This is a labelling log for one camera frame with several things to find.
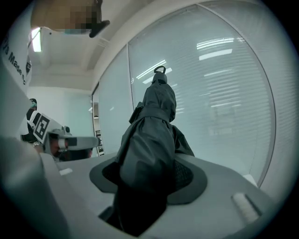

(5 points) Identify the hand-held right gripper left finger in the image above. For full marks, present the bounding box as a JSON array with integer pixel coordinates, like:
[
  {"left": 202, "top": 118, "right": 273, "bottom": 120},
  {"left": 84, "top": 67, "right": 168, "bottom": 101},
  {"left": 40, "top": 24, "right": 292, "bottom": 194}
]
[{"left": 0, "top": 136, "right": 71, "bottom": 239}]

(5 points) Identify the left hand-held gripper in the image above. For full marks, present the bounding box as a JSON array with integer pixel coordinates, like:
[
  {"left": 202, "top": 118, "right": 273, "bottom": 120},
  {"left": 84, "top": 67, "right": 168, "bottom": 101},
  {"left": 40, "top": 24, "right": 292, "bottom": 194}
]
[{"left": 21, "top": 111, "right": 101, "bottom": 160}]

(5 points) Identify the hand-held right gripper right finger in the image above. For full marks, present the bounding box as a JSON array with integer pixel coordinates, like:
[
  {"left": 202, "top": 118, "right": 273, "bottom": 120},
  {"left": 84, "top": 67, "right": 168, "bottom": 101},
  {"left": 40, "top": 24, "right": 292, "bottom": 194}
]
[{"left": 39, "top": 151, "right": 278, "bottom": 239}]

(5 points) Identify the dark grey umbrella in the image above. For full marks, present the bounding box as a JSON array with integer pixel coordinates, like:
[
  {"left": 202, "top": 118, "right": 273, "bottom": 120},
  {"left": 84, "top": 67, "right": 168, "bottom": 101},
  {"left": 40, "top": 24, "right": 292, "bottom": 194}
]
[{"left": 106, "top": 66, "right": 196, "bottom": 236}]

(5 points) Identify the person's left hand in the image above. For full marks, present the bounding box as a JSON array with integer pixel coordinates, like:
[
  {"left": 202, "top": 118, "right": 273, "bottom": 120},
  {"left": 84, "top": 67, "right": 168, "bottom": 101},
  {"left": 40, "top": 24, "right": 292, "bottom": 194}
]
[{"left": 50, "top": 140, "right": 92, "bottom": 162}]

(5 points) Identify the white printed shirt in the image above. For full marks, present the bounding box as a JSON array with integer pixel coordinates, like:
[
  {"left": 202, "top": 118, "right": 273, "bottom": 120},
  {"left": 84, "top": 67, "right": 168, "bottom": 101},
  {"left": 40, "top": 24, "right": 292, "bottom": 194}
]
[{"left": 0, "top": 28, "right": 33, "bottom": 141}]

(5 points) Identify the ceiling light panel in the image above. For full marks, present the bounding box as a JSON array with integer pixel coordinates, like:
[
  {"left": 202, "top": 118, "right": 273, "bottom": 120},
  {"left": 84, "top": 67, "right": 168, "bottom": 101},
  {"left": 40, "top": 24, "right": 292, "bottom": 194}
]
[{"left": 31, "top": 27, "right": 42, "bottom": 53}]

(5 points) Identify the person's head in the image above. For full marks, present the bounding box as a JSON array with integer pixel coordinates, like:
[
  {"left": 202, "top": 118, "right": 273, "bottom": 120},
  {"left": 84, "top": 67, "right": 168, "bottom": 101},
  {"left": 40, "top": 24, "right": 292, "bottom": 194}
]
[{"left": 30, "top": 0, "right": 104, "bottom": 36}]

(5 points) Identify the black head-worn camera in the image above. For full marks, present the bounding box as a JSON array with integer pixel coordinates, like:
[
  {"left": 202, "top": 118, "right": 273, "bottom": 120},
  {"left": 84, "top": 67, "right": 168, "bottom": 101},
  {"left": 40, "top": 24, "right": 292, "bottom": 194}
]
[{"left": 88, "top": 20, "right": 111, "bottom": 39}]

